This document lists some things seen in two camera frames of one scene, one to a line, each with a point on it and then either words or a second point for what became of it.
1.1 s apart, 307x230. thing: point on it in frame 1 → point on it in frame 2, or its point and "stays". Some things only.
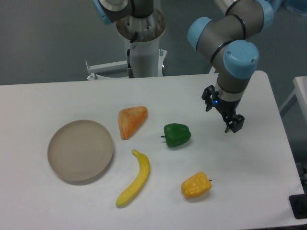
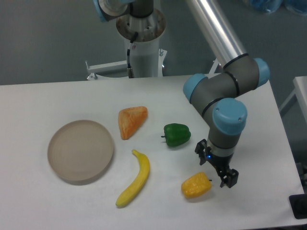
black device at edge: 298,203 stays
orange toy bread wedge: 130,119 stays
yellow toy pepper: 195,185 stays
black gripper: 227,108 → 230,178
